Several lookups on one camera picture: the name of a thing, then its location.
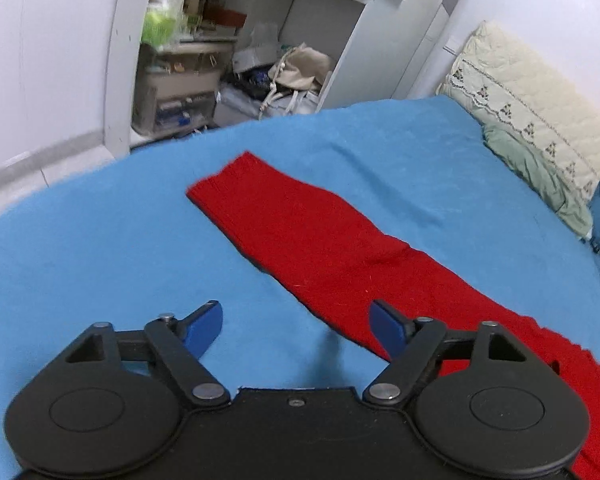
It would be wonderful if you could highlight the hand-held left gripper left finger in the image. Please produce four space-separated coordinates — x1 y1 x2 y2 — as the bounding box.
64 300 231 406

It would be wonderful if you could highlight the green plastic bag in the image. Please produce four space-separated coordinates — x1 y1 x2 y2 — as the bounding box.
141 0 187 51

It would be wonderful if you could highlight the white bag with handles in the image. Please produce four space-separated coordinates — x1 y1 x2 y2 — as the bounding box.
214 82 323 128

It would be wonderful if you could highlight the beige canvas bag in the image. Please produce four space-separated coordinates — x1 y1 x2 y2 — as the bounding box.
269 44 334 94

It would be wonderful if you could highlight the blue blanket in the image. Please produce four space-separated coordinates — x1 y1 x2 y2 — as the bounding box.
0 95 600 480

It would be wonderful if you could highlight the red knitted garment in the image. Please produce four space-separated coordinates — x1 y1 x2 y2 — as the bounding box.
186 150 600 480

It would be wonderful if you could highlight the clear plastic storage box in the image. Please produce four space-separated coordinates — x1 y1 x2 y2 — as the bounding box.
131 49 231 137

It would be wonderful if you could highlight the cream quilted pillow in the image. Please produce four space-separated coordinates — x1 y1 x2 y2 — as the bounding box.
436 20 600 206

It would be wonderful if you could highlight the pale green pillow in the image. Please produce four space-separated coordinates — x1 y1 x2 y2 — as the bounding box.
482 124 595 240

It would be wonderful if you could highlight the white shelf unit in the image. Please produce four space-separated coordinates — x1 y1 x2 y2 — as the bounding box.
104 0 407 156

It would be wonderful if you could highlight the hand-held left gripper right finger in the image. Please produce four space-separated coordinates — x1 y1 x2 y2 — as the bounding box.
362 299 529 407

